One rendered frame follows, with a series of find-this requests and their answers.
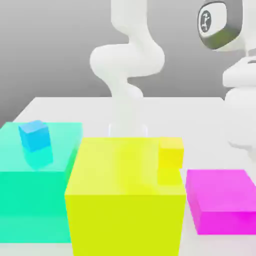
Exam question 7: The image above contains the large magenta box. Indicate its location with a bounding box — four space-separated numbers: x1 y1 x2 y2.
184 169 256 236

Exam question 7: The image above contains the large yellow box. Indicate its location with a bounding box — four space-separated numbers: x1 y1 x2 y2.
64 136 188 256

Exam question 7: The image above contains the large teal box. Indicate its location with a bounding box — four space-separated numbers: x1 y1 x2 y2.
0 121 84 244

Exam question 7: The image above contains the small yellow cube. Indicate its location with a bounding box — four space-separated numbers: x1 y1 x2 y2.
158 136 185 169

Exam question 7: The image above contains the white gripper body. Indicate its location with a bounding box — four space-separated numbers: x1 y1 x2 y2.
223 87 256 154

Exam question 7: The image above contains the small blue cube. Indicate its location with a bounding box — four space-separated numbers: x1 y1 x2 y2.
18 119 51 153

